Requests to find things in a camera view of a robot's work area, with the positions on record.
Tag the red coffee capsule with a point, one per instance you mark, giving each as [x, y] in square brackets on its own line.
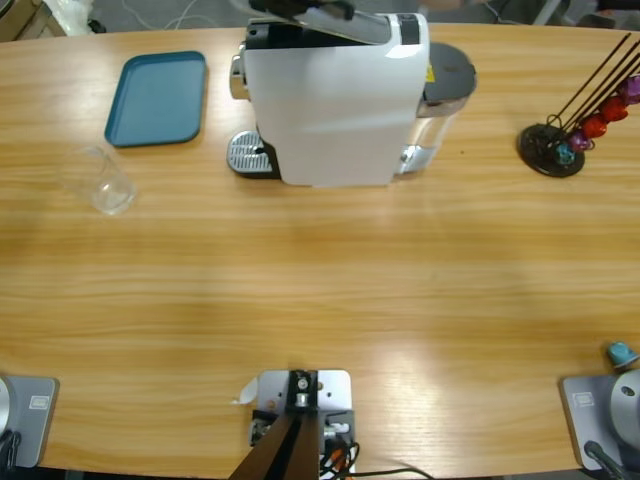
[595, 127]
[614, 110]

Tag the white paper tag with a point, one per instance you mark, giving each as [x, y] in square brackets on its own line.
[247, 392]

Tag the dark brown mount post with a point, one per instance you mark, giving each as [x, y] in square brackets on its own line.
[285, 450]

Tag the yellow warning sticker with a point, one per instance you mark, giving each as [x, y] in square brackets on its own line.
[429, 75]

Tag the white furniture leg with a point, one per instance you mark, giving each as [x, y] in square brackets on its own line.
[545, 12]

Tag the clear glass cup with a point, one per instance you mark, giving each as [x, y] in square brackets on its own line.
[112, 197]

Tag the black capsule stand with rods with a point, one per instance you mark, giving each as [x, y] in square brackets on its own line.
[542, 157]

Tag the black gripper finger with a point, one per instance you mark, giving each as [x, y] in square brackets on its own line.
[335, 7]
[277, 5]

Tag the white plastic bag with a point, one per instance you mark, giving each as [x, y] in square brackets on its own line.
[70, 12]

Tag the black caster wheel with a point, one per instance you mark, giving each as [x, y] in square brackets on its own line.
[95, 25]

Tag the white capsule coffee machine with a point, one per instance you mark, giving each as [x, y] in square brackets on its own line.
[330, 110]

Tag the white mount block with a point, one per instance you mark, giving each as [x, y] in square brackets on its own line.
[335, 390]

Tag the teal plastic tray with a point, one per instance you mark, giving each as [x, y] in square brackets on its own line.
[155, 100]

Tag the teal coffee capsule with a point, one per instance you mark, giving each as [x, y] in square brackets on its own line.
[565, 154]
[620, 354]

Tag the clear water tank dark lid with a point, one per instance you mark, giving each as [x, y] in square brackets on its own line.
[447, 75]

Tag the purple coffee capsule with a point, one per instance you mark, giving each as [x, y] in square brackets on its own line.
[581, 141]
[630, 90]

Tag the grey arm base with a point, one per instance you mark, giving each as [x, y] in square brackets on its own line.
[30, 415]
[600, 405]

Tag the brown cardboard box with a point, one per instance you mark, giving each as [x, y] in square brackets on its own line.
[20, 20]

